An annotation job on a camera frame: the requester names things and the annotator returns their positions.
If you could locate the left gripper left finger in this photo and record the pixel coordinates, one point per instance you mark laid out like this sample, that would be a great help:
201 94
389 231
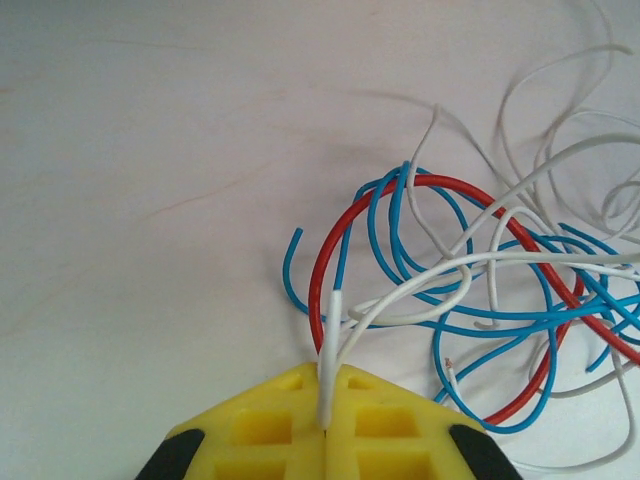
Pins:
250 450

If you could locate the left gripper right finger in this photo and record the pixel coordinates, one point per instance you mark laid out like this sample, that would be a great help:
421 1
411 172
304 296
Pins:
400 450

